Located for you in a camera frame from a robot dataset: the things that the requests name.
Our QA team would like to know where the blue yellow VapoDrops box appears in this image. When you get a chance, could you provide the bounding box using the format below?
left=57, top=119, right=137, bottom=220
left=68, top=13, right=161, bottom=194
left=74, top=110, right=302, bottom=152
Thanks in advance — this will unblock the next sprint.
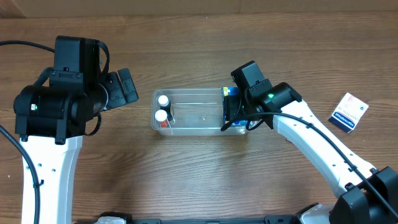
left=221, top=86, right=246, bottom=124

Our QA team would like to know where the white blue Hansaplast box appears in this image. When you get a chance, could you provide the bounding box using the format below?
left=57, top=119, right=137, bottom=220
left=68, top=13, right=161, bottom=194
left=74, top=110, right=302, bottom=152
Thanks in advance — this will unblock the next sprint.
left=328, top=93, right=369, bottom=133

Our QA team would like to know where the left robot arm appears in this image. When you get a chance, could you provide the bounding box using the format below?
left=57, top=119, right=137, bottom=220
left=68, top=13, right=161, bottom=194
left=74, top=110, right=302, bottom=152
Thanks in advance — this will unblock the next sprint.
left=13, top=36, right=139, bottom=223

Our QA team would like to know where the clear plastic container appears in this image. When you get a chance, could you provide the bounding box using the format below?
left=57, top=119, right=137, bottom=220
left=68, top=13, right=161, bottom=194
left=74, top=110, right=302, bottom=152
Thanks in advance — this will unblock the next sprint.
left=151, top=88, right=248, bottom=136

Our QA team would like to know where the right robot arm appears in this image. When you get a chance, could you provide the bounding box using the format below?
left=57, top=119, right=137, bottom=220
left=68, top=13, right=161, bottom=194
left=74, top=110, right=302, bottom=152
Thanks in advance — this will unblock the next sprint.
left=221, top=61, right=397, bottom=223

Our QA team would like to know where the orange bottle white cap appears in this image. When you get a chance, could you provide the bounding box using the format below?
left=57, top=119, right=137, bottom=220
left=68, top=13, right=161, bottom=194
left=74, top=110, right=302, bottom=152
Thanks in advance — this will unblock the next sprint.
left=154, top=110, right=170, bottom=128

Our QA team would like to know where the dark bottle white cap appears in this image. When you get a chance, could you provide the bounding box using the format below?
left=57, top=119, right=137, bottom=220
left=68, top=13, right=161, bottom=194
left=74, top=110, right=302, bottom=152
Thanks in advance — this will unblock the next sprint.
left=157, top=95, right=174, bottom=121

